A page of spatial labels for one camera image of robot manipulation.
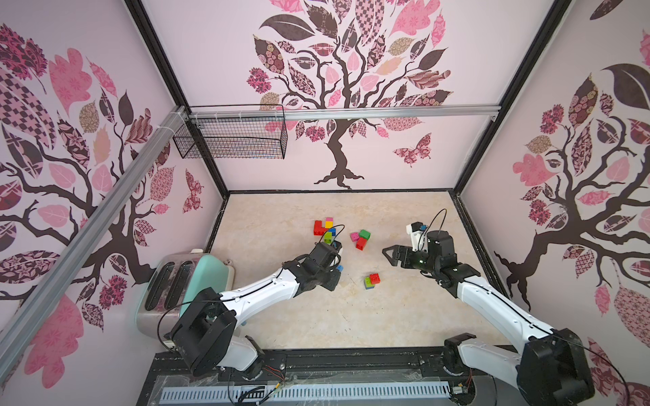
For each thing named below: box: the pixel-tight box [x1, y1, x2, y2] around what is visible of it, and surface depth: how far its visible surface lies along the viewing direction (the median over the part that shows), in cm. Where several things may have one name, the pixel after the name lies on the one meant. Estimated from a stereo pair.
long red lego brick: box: [313, 219, 329, 236], surface depth 106 cm
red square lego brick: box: [369, 273, 381, 286], surface depth 89 cm
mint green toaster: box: [135, 248, 236, 340], surface depth 76 cm
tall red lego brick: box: [355, 236, 369, 252], surface depth 102 cm
